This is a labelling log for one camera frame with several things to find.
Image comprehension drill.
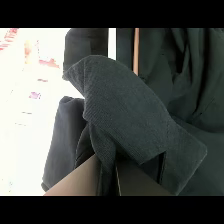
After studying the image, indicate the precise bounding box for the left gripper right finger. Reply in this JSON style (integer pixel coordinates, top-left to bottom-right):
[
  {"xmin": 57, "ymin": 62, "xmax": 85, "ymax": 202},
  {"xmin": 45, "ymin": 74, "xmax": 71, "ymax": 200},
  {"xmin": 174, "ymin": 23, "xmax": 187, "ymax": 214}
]
[{"xmin": 115, "ymin": 161, "xmax": 173, "ymax": 197}]

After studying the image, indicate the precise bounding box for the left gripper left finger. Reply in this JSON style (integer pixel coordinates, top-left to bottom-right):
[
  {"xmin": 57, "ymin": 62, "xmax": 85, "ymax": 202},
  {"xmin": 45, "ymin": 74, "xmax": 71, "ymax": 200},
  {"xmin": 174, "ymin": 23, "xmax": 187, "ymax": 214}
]
[{"xmin": 44, "ymin": 154, "xmax": 102, "ymax": 197}]

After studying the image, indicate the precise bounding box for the black garment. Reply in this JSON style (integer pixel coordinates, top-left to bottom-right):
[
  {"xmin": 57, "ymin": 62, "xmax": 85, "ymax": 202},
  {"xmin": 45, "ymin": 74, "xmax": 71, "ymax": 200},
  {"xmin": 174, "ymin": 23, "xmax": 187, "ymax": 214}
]
[{"xmin": 41, "ymin": 28, "xmax": 224, "ymax": 197}]

